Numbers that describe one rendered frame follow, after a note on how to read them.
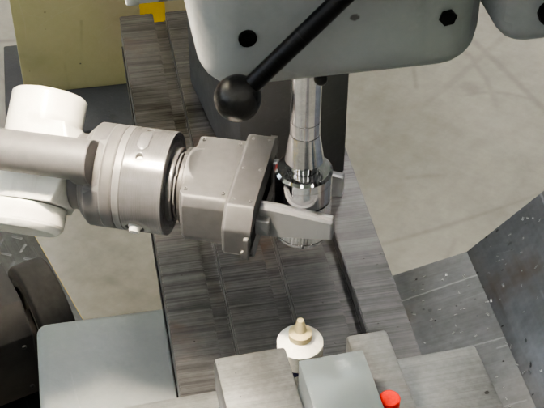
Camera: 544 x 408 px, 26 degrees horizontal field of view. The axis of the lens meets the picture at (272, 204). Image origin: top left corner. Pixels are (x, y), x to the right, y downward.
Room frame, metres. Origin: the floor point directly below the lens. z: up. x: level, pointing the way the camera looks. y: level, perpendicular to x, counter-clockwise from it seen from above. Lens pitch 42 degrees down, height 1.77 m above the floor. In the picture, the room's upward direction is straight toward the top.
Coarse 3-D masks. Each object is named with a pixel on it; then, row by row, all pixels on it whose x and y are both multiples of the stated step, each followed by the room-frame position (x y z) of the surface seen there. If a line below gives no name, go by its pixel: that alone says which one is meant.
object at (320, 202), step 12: (276, 192) 0.72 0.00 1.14; (324, 192) 0.71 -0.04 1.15; (288, 204) 0.71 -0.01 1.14; (300, 204) 0.71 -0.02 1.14; (312, 204) 0.71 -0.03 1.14; (324, 204) 0.71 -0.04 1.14; (288, 240) 0.71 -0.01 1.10; (300, 240) 0.71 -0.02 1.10; (312, 240) 0.71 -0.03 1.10; (324, 240) 0.71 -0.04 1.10
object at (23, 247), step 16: (0, 240) 1.45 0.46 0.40; (16, 240) 1.45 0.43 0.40; (32, 240) 1.45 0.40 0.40; (0, 256) 1.41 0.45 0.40; (16, 256) 1.41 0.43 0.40; (32, 256) 1.41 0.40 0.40; (64, 288) 1.33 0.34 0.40; (80, 320) 1.26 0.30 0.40; (16, 400) 1.10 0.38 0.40; (32, 400) 1.10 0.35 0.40
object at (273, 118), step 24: (192, 48) 1.15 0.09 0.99; (192, 72) 1.16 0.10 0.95; (264, 96) 0.97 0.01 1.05; (288, 96) 0.98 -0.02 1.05; (336, 96) 0.99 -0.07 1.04; (216, 120) 1.05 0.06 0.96; (264, 120) 0.97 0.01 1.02; (288, 120) 0.98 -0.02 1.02; (336, 120) 0.99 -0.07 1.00; (336, 144) 1.00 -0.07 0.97; (336, 168) 1.00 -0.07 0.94
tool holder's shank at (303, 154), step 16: (304, 80) 0.72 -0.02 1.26; (304, 96) 0.72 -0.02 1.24; (320, 96) 0.72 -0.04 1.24; (304, 112) 0.72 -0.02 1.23; (320, 112) 0.72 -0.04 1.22; (304, 128) 0.72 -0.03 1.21; (320, 128) 0.73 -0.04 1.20; (288, 144) 0.72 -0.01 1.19; (304, 144) 0.72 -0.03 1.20; (320, 144) 0.72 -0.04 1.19; (288, 160) 0.72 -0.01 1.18; (304, 160) 0.71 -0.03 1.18; (320, 160) 0.72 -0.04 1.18
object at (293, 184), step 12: (276, 168) 0.73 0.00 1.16; (288, 168) 0.73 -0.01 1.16; (324, 168) 0.73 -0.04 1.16; (276, 180) 0.72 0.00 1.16; (288, 180) 0.71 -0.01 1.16; (300, 180) 0.71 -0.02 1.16; (312, 180) 0.71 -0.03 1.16; (324, 180) 0.71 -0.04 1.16; (288, 192) 0.71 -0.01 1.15; (300, 192) 0.71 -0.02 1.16; (312, 192) 0.71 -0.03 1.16
